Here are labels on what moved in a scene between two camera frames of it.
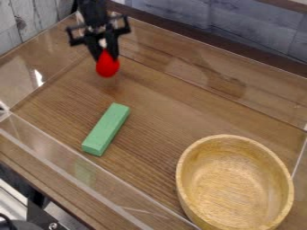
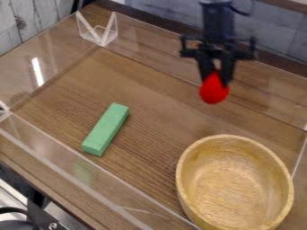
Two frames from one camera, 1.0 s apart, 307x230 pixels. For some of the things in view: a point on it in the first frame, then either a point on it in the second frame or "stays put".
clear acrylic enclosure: x=187 y=142 stays put
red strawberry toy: x=107 y=66 to x=214 y=91
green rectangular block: x=105 y=129 stays put
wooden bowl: x=234 y=183 stays put
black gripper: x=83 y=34 to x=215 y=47
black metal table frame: x=36 y=199 stays put
